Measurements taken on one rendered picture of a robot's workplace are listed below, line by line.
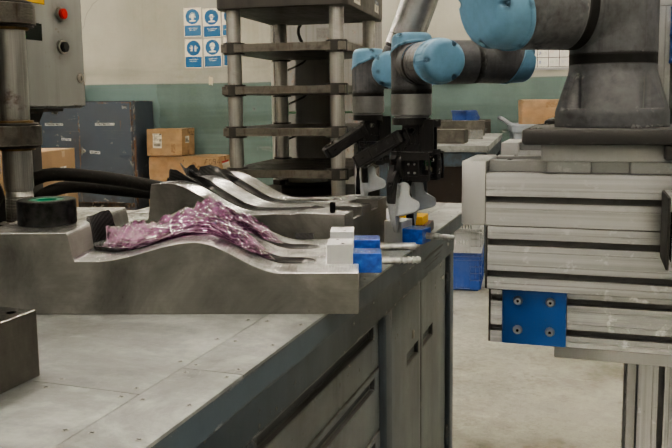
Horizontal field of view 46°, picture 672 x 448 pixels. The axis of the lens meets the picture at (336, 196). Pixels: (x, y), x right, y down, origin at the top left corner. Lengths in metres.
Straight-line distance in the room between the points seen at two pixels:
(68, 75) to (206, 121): 6.44
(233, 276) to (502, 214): 0.38
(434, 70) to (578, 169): 0.34
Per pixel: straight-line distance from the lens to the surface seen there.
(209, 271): 1.06
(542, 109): 7.21
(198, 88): 8.54
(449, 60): 1.34
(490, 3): 1.05
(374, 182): 1.85
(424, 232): 1.48
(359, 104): 1.85
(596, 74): 1.11
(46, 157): 6.19
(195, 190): 1.45
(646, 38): 1.13
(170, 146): 8.24
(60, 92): 2.08
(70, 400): 0.81
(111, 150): 8.43
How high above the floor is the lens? 1.08
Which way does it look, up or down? 7 degrees down
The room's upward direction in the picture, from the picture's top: 1 degrees counter-clockwise
